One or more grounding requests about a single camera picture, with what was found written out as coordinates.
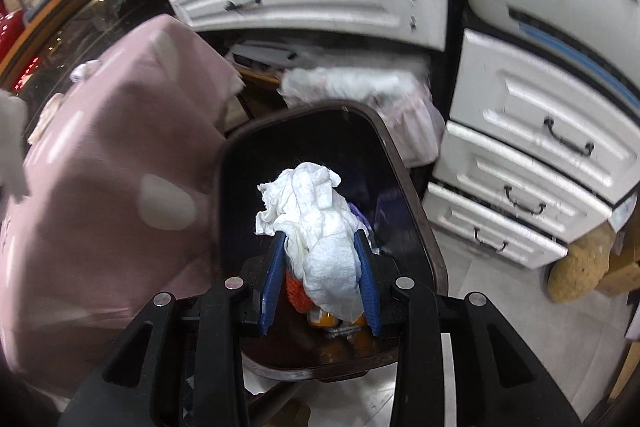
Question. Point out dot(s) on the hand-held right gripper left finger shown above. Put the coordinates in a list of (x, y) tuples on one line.
[(272, 277)]

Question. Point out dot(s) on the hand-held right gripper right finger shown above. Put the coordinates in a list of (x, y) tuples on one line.
[(367, 277)]

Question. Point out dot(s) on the orange foam fruit net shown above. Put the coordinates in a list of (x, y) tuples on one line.
[(296, 292)]

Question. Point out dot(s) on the white tissue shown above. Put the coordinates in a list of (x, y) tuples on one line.
[(320, 247)]

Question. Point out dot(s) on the dark brown trash bin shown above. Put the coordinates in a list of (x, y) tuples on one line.
[(300, 142)]

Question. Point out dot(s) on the translucent plastic bag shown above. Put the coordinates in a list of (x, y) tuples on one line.
[(360, 87)]

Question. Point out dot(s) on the white three-drawer chest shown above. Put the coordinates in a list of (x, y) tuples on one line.
[(525, 147)]

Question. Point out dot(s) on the pink polka dot tablecloth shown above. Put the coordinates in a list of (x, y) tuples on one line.
[(100, 157)]

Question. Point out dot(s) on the tan plush toy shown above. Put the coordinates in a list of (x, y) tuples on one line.
[(580, 267)]

